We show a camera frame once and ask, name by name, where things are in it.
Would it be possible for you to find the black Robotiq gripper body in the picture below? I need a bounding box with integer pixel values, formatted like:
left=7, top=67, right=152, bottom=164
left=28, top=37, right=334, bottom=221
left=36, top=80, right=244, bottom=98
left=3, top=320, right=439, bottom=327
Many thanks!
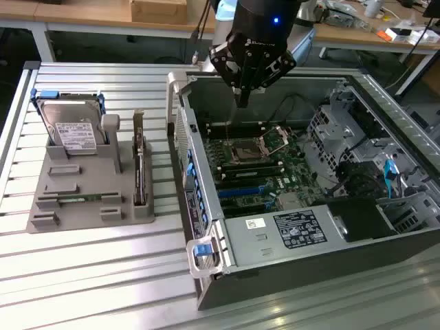
left=226, top=0, right=300, bottom=58

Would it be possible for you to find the Nvidia graphics card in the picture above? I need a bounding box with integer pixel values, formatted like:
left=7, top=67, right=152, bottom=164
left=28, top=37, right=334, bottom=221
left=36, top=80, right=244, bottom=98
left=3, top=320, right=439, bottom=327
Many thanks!
left=131, top=108, right=148, bottom=208

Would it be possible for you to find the silver CPU socket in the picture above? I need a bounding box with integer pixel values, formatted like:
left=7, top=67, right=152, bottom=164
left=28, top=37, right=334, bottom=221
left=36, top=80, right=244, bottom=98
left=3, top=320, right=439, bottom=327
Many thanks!
left=259, top=125, right=292, bottom=155

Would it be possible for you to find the cluttered wooden desk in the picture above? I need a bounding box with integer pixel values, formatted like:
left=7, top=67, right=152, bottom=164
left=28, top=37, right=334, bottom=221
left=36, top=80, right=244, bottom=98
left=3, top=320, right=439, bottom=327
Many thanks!
left=311, top=0, right=440, bottom=97

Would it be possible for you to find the silver antistatic bag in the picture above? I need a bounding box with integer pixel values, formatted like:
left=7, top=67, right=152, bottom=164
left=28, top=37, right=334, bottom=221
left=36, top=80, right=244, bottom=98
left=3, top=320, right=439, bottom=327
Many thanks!
left=324, top=0, right=358, bottom=28

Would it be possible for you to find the black RAM stick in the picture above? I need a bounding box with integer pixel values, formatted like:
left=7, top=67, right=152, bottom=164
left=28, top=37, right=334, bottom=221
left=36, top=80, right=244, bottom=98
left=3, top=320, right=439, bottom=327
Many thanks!
left=221, top=164, right=285, bottom=182

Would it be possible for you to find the green motherboard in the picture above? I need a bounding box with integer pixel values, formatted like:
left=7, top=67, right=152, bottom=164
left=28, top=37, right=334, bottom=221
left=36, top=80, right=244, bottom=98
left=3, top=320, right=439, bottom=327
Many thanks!
left=202, top=122, right=327, bottom=221

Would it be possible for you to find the grey metal disk bay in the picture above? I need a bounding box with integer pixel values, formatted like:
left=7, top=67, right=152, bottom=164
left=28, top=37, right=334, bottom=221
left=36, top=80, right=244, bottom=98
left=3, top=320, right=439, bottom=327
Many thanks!
left=305, top=85, right=440, bottom=234

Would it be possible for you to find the cardboard box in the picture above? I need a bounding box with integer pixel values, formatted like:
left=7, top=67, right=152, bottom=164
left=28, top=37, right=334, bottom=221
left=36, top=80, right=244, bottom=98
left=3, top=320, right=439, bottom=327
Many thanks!
left=129, top=0, right=188, bottom=25

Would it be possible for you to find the blue expansion slot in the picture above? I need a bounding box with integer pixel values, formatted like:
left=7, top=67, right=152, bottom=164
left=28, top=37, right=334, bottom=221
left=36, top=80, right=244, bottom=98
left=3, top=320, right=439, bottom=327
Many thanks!
left=218, top=187, right=262, bottom=199

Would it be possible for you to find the white cup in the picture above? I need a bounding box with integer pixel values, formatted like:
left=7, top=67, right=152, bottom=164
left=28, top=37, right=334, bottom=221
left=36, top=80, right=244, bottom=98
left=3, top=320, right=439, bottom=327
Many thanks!
left=364, top=0, right=385, bottom=18

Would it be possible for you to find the white and black small box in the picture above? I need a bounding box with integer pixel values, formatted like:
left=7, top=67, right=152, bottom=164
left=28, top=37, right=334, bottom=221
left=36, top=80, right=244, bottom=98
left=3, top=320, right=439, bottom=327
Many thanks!
left=384, top=27, right=413, bottom=44

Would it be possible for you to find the silver computer chassis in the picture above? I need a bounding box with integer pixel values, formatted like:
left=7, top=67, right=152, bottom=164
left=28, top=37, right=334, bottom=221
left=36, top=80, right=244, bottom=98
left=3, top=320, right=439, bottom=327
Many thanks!
left=404, top=102, right=440, bottom=138

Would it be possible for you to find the grey power supply unit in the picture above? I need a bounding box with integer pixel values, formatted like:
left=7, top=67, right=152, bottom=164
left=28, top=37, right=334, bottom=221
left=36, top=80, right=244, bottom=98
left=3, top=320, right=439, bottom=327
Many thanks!
left=223, top=204, right=344, bottom=269

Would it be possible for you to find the black plastic shroud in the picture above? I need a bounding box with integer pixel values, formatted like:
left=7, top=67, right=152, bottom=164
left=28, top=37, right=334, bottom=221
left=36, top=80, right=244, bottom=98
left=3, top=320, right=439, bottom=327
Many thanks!
left=314, top=197, right=398, bottom=243

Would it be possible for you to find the hard disk with blue carrier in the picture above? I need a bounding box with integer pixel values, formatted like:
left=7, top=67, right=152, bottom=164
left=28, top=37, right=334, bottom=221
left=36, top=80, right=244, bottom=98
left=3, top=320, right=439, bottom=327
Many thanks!
left=30, top=87, right=111, bottom=157

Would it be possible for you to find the grey plastic parts rack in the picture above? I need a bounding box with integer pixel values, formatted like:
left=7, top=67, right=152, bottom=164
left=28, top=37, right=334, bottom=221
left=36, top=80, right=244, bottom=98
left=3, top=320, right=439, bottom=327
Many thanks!
left=26, top=113, right=157, bottom=234

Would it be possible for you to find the green RAM stick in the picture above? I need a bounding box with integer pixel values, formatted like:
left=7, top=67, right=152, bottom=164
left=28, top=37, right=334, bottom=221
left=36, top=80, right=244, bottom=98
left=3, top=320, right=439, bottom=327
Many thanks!
left=56, top=194, right=104, bottom=204

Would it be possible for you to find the open Dell PC case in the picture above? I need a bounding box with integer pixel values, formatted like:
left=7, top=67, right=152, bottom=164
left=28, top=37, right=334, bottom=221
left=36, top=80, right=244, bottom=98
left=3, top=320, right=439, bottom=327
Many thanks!
left=166, top=70, right=440, bottom=312

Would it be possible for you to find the wooden desk with white legs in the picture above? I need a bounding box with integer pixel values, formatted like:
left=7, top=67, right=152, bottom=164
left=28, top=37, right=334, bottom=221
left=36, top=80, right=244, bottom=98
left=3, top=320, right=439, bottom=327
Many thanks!
left=0, top=0, right=217, bottom=63

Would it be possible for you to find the black looped wire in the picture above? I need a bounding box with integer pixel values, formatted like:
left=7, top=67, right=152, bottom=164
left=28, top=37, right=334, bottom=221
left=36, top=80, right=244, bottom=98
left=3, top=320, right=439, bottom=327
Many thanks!
left=271, top=94, right=312, bottom=125

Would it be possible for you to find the black hanging arm cable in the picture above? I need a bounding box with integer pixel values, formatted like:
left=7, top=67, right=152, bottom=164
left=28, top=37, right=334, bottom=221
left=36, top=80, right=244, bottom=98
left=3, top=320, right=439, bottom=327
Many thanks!
left=190, top=0, right=213, bottom=65

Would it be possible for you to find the black desk cable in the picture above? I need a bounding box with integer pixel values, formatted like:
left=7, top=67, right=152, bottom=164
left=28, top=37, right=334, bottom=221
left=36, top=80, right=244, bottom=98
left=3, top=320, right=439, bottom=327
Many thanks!
left=395, top=16, right=438, bottom=97

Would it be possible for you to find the blue flat wire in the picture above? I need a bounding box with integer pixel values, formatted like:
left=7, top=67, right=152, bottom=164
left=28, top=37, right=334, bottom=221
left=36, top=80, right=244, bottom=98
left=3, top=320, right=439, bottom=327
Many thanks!
left=384, top=158, right=397, bottom=200

